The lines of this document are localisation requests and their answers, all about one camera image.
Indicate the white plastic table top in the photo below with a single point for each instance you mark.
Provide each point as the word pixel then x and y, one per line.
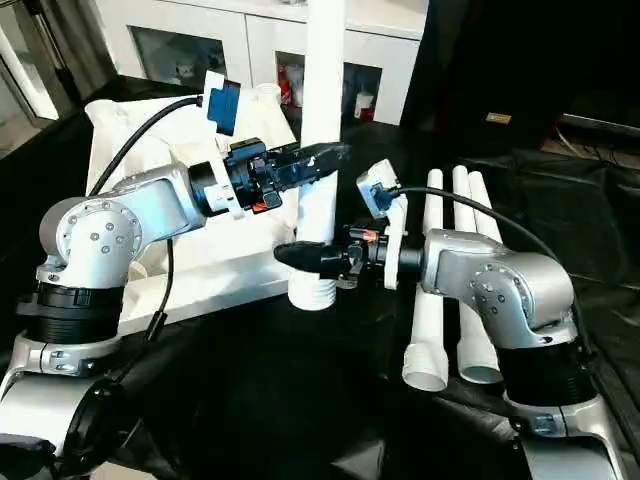
pixel 200 260

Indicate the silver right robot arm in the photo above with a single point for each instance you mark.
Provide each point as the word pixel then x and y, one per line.
pixel 510 310

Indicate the small white cup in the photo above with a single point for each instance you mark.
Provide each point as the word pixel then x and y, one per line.
pixel 364 106

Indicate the red bottle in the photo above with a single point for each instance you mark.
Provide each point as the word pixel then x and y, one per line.
pixel 293 85

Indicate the white display cabinet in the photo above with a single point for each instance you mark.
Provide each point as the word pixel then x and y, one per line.
pixel 260 20

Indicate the black work mat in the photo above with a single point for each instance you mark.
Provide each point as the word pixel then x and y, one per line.
pixel 330 410

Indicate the black low cabinet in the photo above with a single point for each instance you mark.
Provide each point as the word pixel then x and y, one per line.
pixel 540 60

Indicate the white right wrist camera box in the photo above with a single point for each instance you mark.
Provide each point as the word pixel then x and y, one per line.
pixel 385 215

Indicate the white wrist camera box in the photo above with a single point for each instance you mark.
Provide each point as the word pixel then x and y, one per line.
pixel 385 215
pixel 222 105

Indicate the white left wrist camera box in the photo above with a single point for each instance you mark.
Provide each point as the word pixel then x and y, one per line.
pixel 222 105

